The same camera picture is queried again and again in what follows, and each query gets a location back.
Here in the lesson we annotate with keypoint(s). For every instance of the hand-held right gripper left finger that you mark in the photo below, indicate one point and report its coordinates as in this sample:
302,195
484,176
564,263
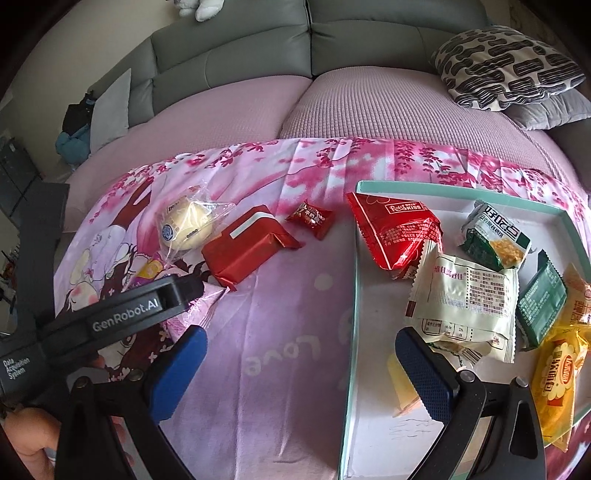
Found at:
178,369

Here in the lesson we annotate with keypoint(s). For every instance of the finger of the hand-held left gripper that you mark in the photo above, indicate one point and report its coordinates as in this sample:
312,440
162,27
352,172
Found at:
44,240

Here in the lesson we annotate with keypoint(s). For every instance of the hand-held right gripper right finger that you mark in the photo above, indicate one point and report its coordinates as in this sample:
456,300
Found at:
425,378

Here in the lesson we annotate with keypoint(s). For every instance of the white tray with green rim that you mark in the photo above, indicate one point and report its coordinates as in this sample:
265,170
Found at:
378,323

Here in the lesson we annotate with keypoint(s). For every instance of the white snack packet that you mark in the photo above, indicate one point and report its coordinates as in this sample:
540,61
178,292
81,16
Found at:
466,295

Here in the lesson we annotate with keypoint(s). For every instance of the yellow bread packet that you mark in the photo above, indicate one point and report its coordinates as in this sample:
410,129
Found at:
556,383

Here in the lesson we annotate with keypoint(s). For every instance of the person's left hand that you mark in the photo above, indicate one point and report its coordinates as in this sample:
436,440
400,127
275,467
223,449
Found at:
27,443

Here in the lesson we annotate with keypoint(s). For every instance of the small yellow purple packet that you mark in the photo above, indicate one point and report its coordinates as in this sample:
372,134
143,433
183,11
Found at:
150,271

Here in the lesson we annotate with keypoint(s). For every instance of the blue cloth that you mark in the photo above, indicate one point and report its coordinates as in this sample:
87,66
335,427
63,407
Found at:
71,145

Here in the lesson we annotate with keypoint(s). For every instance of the clear packet with round bun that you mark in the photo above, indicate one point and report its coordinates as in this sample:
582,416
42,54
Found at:
184,221

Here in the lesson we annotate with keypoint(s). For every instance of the pink printed blanket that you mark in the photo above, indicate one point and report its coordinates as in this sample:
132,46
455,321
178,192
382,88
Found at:
277,323

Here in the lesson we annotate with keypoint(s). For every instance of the black bag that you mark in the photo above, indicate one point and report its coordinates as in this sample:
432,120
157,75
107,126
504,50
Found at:
76,115

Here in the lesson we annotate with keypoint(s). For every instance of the red brick-shaped packet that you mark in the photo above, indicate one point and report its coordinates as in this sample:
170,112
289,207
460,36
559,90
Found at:
240,254

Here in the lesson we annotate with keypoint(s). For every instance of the dark green snack packet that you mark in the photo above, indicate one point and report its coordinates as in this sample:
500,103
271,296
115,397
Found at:
540,304

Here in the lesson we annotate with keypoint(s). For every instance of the light grey pillow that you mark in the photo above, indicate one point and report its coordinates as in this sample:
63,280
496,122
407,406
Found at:
111,110

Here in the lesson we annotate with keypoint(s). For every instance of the red snack packet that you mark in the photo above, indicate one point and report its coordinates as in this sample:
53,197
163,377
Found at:
392,230

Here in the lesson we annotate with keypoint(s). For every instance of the green noodle snack packet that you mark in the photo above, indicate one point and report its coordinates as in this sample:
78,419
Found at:
489,230

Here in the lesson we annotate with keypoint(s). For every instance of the orange cream roll cake packet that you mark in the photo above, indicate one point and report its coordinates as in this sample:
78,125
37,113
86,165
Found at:
582,300

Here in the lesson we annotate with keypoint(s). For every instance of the small red candy packet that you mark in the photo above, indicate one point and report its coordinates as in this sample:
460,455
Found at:
308,217

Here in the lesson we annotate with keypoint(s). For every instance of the grey sofa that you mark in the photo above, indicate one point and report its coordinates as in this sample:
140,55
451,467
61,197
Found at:
231,55

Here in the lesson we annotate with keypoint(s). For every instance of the pink sofa cover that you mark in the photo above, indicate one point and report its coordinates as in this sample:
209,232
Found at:
369,106

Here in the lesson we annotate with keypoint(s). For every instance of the grey white plush toy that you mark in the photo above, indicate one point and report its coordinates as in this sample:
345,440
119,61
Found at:
205,9

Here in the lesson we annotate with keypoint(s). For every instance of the black white patterned pillow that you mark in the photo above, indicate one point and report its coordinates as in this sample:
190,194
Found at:
503,64

